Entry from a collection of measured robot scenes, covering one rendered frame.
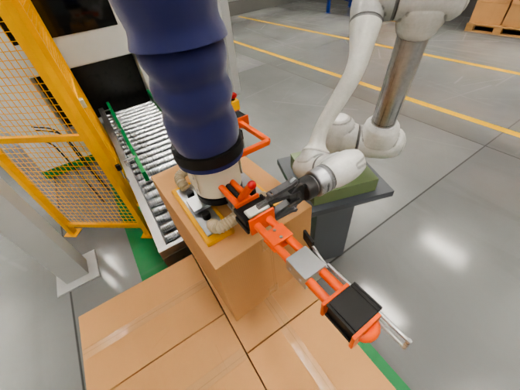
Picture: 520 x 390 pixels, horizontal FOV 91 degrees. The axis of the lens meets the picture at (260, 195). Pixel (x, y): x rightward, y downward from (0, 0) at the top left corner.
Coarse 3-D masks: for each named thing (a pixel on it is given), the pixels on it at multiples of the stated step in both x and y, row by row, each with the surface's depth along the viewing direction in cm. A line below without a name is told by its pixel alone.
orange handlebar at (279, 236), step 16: (256, 144) 99; (224, 192) 81; (240, 192) 80; (256, 224) 69; (272, 224) 69; (272, 240) 64; (288, 240) 65; (288, 256) 61; (320, 272) 57; (320, 288) 55; (336, 288) 54; (368, 336) 47
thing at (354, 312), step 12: (348, 288) 52; (324, 300) 51; (336, 300) 51; (348, 300) 50; (360, 300) 50; (324, 312) 53; (336, 312) 49; (348, 312) 49; (360, 312) 49; (372, 312) 48; (336, 324) 51; (348, 324) 47; (360, 324) 47; (372, 324) 47; (348, 336) 50; (360, 336) 46
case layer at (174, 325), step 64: (192, 256) 143; (128, 320) 120; (192, 320) 118; (256, 320) 115; (320, 320) 113; (128, 384) 102; (192, 384) 101; (256, 384) 99; (320, 384) 97; (384, 384) 95
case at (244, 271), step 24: (168, 192) 105; (288, 216) 89; (192, 240) 93; (240, 240) 84; (216, 264) 78; (240, 264) 83; (264, 264) 93; (216, 288) 108; (240, 288) 91; (264, 288) 103; (240, 312) 101
